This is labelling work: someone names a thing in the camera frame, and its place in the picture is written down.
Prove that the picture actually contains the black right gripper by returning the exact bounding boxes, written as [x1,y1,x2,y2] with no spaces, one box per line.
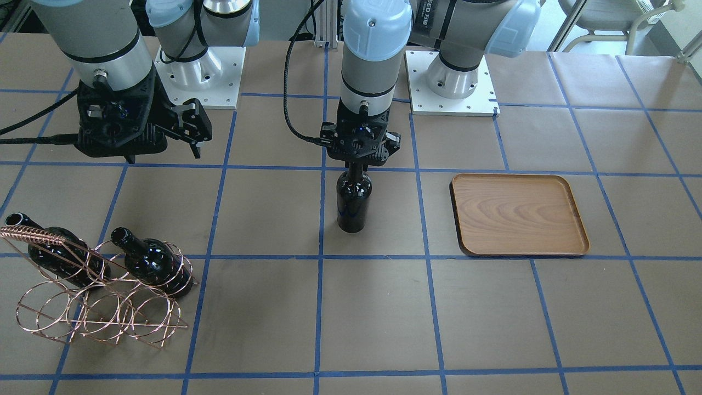
[74,71,213,165]

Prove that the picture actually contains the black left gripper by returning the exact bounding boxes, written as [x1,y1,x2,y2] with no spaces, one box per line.
[319,101,401,167]

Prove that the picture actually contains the dark wine bottle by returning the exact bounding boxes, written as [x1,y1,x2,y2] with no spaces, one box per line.
[336,162,372,233]
[5,212,112,288]
[110,227,194,298]

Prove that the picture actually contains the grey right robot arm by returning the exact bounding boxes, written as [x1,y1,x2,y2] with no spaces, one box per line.
[32,1,260,164]

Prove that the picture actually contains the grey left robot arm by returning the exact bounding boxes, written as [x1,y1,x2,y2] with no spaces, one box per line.
[320,1,541,167]

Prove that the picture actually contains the wooden rectangular tray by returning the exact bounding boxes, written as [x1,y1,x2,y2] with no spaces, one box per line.
[450,173,590,257]

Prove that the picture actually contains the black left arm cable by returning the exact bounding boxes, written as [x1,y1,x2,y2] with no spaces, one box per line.
[282,0,330,146]

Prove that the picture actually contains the copper wire bottle basket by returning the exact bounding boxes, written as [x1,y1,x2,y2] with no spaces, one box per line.
[2,225,189,348]

